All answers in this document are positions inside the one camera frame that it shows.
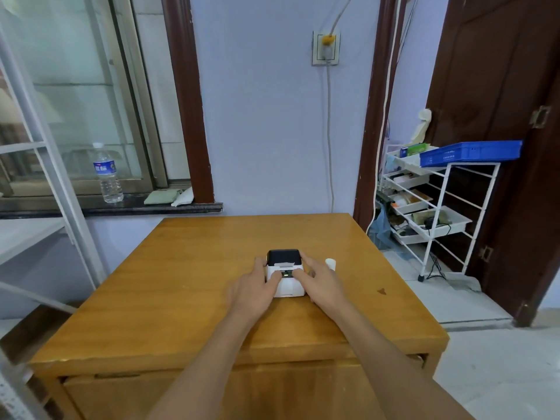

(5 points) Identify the person's left hand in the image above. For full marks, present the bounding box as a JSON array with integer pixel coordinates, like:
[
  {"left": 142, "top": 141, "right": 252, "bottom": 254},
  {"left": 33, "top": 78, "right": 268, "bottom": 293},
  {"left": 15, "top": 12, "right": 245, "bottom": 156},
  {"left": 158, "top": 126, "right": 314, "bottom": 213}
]
[{"left": 227, "top": 256, "right": 285, "bottom": 322}]

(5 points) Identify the person's right hand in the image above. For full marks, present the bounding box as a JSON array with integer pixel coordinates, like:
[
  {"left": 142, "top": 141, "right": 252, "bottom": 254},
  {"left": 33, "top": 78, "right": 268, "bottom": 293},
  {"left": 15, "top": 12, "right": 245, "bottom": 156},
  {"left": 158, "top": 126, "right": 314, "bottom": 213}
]
[{"left": 287, "top": 253, "right": 351, "bottom": 318}]

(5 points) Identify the white and black label printer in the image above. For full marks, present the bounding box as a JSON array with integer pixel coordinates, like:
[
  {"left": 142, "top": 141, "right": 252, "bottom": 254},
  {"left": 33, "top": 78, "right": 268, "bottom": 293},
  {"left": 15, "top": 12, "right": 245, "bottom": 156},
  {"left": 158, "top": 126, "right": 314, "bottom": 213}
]
[{"left": 264, "top": 248, "right": 307, "bottom": 299}]

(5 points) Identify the person's right forearm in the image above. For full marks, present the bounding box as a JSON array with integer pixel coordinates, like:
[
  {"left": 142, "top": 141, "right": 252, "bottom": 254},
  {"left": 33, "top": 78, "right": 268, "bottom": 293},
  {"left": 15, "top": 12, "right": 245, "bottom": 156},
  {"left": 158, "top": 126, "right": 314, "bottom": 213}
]
[{"left": 311, "top": 299, "right": 476, "bottom": 420}]

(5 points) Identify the person's left forearm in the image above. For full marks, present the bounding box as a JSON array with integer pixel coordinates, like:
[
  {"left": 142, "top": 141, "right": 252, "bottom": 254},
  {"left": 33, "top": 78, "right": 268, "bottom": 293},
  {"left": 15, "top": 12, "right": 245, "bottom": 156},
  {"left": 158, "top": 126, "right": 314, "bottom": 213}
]
[{"left": 146, "top": 302, "right": 264, "bottom": 420}]

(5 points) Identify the blue plastic bag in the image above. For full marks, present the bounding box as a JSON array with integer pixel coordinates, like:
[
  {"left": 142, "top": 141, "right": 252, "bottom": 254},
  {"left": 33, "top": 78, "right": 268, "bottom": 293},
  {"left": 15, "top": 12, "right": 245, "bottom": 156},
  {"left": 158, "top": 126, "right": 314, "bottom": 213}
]
[{"left": 368, "top": 204, "right": 393, "bottom": 251}]

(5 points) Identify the wooden table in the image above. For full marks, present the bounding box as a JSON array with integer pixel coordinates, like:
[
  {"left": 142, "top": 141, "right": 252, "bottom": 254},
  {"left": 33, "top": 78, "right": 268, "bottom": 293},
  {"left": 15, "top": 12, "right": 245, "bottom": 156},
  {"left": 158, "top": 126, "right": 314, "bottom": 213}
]
[{"left": 27, "top": 213, "right": 450, "bottom": 420}]

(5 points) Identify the white crumpled cloth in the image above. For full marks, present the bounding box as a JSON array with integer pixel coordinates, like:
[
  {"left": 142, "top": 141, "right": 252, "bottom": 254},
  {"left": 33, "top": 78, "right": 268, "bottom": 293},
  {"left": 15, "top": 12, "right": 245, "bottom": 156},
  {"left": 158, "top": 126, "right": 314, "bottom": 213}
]
[{"left": 171, "top": 186, "right": 195, "bottom": 208}]

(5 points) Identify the white tray with tape rolls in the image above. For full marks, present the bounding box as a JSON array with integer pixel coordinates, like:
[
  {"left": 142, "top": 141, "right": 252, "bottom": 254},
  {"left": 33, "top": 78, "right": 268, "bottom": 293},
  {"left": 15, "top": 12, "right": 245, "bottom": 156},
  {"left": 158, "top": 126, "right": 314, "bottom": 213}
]
[{"left": 388, "top": 190, "right": 439, "bottom": 216}]

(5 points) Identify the green folded cloth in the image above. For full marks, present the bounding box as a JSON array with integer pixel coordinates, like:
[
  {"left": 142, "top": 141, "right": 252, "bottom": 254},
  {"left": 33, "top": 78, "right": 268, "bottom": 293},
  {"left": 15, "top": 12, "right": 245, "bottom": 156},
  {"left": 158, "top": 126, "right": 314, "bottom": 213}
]
[{"left": 143, "top": 189, "right": 183, "bottom": 205}]

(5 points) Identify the shallow white rack tray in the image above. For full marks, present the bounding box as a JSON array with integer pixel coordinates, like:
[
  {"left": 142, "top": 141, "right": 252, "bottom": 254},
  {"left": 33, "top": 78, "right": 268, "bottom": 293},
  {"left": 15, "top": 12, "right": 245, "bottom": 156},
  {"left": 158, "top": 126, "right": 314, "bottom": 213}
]
[{"left": 380, "top": 169, "right": 433, "bottom": 191}]

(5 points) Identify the large white rack tray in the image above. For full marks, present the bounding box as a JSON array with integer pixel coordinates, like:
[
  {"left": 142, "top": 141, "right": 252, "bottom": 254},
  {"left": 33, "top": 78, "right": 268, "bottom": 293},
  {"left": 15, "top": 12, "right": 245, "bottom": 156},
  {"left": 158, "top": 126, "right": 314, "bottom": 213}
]
[{"left": 391, "top": 206, "right": 473, "bottom": 246}]

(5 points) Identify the white tray with green box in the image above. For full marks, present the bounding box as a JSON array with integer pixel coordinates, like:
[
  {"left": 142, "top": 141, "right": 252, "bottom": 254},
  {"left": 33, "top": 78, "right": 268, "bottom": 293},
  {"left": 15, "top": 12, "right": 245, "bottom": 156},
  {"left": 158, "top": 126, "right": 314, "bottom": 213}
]
[{"left": 387, "top": 144, "right": 448, "bottom": 176}]

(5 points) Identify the dark stone window sill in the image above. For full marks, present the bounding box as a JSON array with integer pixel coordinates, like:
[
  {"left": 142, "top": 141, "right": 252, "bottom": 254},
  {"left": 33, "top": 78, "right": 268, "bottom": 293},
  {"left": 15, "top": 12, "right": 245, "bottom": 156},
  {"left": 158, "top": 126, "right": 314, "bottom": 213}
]
[{"left": 0, "top": 193, "right": 224, "bottom": 220}]

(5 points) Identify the white hanging plastic bag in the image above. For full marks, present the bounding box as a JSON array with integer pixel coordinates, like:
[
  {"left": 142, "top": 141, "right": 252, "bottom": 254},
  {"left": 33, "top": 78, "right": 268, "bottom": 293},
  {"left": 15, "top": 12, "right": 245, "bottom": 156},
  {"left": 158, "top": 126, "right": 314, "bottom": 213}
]
[{"left": 410, "top": 108, "right": 433, "bottom": 146}]

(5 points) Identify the clear plastic water bottle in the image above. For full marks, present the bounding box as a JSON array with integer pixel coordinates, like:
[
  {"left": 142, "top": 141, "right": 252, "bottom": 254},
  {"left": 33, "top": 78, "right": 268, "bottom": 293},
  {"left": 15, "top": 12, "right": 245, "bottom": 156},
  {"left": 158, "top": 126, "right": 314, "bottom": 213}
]
[{"left": 91, "top": 142, "right": 125, "bottom": 204}]

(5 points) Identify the blue plastic basket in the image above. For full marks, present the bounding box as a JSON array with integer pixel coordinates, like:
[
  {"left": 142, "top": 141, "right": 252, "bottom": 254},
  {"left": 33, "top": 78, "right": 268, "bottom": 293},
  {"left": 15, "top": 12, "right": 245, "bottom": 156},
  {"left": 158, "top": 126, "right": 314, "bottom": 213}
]
[{"left": 419, "top": 140, "right": 524, "bottom": 168}]

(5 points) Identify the dark brown wooden door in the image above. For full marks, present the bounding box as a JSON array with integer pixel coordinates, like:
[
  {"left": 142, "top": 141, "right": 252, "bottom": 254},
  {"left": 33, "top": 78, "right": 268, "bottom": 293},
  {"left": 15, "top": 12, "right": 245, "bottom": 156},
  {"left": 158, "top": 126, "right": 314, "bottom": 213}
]
[{"left": 425, "top": 0, "right": 560, "bottom": 328}]

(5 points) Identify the sliding glass window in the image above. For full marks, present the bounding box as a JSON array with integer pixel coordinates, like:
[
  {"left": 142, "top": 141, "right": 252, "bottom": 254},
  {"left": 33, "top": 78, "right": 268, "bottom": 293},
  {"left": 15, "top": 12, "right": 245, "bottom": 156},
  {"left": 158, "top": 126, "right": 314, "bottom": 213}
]
[{"left": 0, "top": 0, "right": 193, "bottom": 198}]

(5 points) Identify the black floor cable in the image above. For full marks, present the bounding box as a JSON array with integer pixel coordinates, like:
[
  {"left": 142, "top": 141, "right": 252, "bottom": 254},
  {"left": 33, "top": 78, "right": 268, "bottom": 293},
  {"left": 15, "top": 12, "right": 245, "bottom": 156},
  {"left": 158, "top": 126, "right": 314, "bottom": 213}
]
[{"left": 423, "top": 253, "right": 452, "bottom": 281}]

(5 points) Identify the white power cable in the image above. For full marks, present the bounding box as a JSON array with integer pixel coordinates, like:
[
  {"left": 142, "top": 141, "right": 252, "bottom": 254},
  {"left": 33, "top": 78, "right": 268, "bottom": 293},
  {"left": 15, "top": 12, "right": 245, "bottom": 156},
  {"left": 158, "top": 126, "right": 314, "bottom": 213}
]
[{"left": 325, "top": 0, "right": 356, "bottom": 214}]

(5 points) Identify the white wire storage rack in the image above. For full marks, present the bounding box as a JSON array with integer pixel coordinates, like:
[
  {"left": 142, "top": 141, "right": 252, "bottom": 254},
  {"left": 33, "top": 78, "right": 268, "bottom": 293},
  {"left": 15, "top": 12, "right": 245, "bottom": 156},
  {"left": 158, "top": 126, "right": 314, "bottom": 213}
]
[{"left": 377, "top": 143, "right": 502, "bottom": 283}]

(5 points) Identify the brown wooden door frame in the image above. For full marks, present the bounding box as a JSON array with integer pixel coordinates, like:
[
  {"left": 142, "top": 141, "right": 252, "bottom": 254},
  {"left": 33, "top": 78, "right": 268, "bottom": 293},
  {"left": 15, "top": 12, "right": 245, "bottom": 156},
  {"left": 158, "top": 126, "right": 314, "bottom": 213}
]
[{"left": 353, "top": 0, "right": 408, "bottom": 233}]

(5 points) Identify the long white wall cable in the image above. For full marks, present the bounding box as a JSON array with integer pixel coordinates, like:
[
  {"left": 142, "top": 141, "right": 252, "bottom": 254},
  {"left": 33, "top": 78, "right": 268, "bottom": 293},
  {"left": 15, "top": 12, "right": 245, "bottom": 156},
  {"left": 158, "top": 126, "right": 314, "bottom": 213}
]
[{"left": 365, "top": 0, "right": 403, "bottom": 235}]

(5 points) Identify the brown wooden window frame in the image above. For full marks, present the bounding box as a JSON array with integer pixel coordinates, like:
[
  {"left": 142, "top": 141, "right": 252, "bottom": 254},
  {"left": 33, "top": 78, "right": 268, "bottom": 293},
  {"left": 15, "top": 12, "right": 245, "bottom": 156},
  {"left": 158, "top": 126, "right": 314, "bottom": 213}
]
[{"left": 160, "top": 0, "right": 216, "bottom": 204}]

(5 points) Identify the white wall socket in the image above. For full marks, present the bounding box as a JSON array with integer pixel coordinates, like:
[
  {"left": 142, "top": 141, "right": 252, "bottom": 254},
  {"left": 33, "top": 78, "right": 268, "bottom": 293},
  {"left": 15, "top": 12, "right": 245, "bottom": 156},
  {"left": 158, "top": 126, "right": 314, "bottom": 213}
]
[{"left": 311, "top": 31, "right": 341, "bottom": 67}]

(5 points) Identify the white metal shelf frame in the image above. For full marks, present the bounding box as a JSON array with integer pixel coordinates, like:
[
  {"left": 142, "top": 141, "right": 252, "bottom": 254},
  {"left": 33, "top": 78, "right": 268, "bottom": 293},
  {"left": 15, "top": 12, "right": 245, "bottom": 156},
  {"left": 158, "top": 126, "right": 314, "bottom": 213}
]
[{"left": 0, "top": 22, "right": 109, "bottom": 420}]

